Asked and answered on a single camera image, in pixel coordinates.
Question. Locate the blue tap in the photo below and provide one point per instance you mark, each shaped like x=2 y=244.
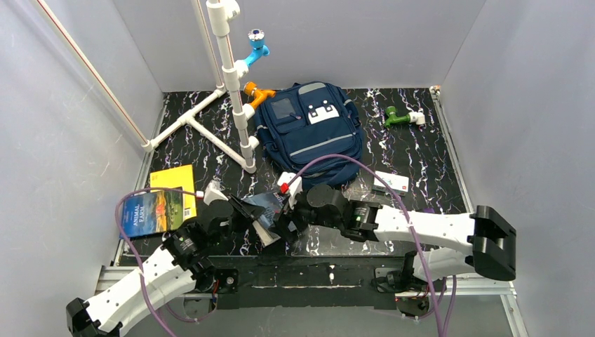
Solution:
x=259 y=48

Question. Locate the navy blue student backpack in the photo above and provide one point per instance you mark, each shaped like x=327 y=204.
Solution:
x=313 y=128

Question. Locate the orange tap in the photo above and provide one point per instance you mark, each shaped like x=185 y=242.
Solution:
x=259 y=95

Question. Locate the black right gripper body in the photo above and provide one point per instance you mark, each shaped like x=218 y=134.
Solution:
x=286 y=219

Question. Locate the small card box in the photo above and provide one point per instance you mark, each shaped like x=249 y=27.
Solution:
x=400 y=184

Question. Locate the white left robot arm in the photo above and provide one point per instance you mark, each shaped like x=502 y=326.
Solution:
x=178 y=266

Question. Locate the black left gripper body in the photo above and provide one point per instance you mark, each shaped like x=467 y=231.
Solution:
x=235 y=207

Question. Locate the green tap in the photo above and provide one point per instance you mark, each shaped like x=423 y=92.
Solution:
x=391 y=117

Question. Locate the yellow book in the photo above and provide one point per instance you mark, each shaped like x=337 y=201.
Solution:
x=181 y=177

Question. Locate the Animal Farm book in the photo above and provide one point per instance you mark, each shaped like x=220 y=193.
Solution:
x=152 y=212

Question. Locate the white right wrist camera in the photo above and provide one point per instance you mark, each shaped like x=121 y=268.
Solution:
x=289 y=183

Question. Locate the white PVC pipe stand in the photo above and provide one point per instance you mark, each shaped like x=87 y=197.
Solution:
x=213 y=19

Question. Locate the Nineteen Eighty-Four book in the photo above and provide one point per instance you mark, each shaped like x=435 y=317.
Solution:
x=271 y=202

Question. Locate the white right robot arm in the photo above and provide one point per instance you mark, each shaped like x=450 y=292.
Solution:
x=482 y=241

